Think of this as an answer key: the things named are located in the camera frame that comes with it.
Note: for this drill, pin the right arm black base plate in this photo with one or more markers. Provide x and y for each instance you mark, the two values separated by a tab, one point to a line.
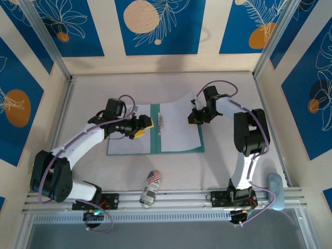
218	199

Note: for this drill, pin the aluminium table side rail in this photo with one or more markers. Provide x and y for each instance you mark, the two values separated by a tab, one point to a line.
62	116
264	103

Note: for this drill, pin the wide aluminium base rail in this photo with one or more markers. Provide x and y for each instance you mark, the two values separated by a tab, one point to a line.
181	199

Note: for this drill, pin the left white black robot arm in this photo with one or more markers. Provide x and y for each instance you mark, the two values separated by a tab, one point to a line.
85	137

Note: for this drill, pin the aluminium frame post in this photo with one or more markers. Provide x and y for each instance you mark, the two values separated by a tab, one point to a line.
277	39
46	39

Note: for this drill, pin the white paper sheet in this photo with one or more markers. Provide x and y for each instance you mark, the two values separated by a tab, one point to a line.
176	135
124	147

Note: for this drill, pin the black electronics box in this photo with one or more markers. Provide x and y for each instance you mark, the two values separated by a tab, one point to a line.
236	218
89	216

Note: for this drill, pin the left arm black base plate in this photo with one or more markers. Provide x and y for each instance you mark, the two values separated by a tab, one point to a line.
111	201

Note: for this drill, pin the green paper folder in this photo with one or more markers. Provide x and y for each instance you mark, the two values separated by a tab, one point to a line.
155	145

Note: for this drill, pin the light blue plush toy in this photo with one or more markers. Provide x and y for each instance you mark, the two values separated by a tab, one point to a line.
276	192

